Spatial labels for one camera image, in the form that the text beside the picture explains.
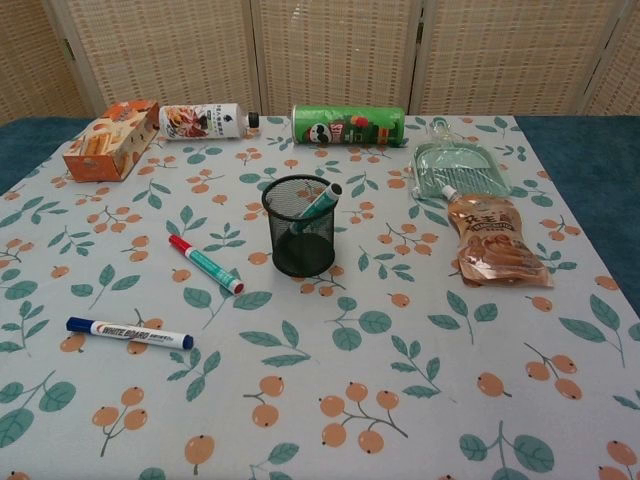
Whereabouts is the red-capped green marker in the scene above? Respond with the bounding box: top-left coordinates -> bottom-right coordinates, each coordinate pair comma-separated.
168,234 -> 246,296

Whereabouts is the blue whiteboard marker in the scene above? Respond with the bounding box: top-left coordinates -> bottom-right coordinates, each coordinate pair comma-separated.
65,316 -> 195,351

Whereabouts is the black mesh pen holder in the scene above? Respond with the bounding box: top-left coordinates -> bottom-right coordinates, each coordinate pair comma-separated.
261,174 -> 337,277

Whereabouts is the white marker pen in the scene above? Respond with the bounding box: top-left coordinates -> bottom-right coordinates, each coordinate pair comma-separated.
289,182 -> 344,235

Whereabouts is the green chips can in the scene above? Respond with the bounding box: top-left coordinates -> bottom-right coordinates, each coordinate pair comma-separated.
291,103 -> 407,150

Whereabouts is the green dustpan brush set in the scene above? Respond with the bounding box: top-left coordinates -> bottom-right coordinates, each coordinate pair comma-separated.
410,119 -> 514,201

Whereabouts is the floral fruit-print tablecloth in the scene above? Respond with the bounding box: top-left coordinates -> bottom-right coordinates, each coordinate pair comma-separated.
0,114 -> 640,480

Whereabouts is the white drink bottle black cap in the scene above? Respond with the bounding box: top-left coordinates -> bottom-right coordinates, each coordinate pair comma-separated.
158,102 -> 261,143

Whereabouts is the brown sauce pouch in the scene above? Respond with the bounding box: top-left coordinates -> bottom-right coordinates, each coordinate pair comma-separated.
440,185 -> 555,289

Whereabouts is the woven bamboo folding screen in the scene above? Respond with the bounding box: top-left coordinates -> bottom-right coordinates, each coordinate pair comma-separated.
0,0 -> 640,126

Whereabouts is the orange biscuit box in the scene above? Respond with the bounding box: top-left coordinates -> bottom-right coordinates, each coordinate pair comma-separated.
62,99 -> 160,182

